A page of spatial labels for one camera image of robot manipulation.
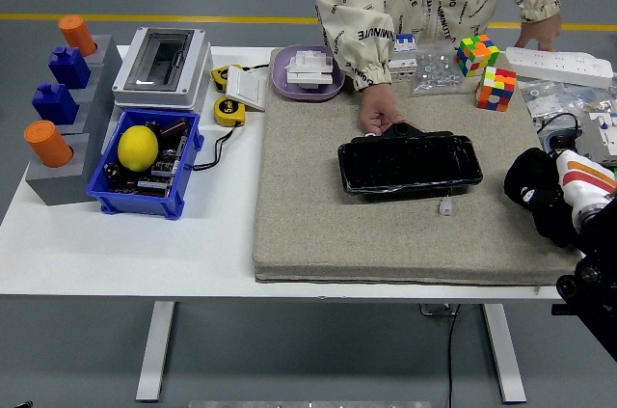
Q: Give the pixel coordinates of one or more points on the orange cylinder peg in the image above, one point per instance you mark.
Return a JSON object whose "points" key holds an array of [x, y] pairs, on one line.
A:
{"points": [[77, 34], [45, 143]]}

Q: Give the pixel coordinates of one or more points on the blue plastic bin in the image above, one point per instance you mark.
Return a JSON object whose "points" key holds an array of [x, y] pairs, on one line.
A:
{"points": [[140, 203]]}

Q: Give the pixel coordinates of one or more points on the grey electrical enclosure box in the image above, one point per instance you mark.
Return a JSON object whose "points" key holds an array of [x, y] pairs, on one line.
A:
{"points": [[193, 65]]}

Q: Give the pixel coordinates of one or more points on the grey stepped block holder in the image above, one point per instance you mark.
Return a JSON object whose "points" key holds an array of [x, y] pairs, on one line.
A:
{"points": [[62, 186]]}

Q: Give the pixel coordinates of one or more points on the white table leg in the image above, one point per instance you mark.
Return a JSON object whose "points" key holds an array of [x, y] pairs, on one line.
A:
{"points": [[154, 355], [506, 360]]}

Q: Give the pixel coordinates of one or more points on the white power strip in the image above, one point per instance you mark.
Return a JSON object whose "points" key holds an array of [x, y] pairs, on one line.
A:
{"points": [[554, 63]]}

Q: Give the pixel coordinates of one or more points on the yellow tape measure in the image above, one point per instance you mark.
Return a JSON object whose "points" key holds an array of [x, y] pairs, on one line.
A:
{"points": [[220, 77], [229, 111]]}

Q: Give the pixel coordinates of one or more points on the person's right forearm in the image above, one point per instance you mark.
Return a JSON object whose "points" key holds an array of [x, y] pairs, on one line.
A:
{"points": [[364, 53]]}

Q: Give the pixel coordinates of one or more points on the black glossy display panel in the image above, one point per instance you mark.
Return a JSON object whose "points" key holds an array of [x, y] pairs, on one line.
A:
{"points": [[410, 167]]}

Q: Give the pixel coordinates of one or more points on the person's left hand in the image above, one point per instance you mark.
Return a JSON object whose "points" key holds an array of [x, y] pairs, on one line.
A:
{"points": [[540, 32]]}

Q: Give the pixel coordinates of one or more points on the black rag with red patch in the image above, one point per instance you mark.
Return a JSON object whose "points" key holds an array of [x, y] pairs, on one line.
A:
{"points": [[528, 171]]}

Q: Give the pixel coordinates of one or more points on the clear bags of small parts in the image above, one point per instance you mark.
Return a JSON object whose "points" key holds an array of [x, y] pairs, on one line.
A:
{"points": [[544, 104]]}

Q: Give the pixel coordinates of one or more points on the person's right hand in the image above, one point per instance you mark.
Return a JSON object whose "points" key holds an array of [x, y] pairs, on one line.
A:
{"points": [[381, 106]]}

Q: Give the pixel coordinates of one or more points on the white plastic parts stack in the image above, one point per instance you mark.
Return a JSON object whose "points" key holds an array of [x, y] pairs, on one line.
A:
{"points": [[311, 70]]}

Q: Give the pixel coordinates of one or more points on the black white robot left hand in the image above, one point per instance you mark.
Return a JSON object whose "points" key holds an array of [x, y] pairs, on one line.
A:
{"points": [[24, 404]]}

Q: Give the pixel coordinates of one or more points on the yellow lemon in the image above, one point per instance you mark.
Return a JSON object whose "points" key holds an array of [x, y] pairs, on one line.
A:
{"points": [[138, 148]]}

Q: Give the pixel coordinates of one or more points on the purple shallow tray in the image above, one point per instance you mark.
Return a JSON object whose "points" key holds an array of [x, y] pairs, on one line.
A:
{"points": [[282, 82]]}

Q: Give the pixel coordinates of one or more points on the blue block peg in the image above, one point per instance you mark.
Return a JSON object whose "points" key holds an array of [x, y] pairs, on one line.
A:
{"points": [[70, 68], [55, 104]]}

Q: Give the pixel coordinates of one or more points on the clear bag of metal nuts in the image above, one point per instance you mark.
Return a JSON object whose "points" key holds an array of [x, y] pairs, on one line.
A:
{"points": [[436, 70]]}

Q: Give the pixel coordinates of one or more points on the white blue circuit breaker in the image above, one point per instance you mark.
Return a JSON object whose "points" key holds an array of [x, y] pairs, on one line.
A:
{"points": [[405, 65]]}

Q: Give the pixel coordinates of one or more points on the grey-brown fabric mat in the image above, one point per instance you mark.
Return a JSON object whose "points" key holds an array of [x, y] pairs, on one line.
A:
{"points": [[313, 210]]}

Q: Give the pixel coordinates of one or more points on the multicoloured puzzle cube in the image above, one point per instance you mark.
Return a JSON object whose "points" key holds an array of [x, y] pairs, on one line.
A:
{"points": [[496, 89], [477, 56]]}

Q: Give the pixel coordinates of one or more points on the white wall switch plate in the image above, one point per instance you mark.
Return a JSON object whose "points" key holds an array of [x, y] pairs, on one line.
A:
{"points": [[248, 89]]}

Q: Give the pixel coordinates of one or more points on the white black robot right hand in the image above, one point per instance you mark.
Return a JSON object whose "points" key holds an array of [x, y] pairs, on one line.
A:
{"points": [[585, 181]]}

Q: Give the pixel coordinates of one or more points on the grey under-table bracket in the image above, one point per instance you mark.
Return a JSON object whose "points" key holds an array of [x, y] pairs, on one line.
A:
{"points": [[436, 311]]}

